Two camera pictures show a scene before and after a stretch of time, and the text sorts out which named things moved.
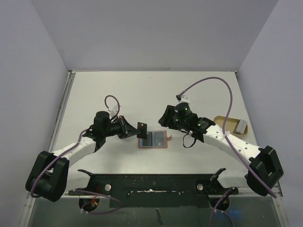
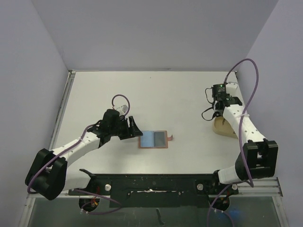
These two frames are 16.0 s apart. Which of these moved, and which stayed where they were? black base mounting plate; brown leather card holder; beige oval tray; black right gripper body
Moved: black right gripper body
Stayed: black base mounting plate; beige oval tray; brown leather card holder
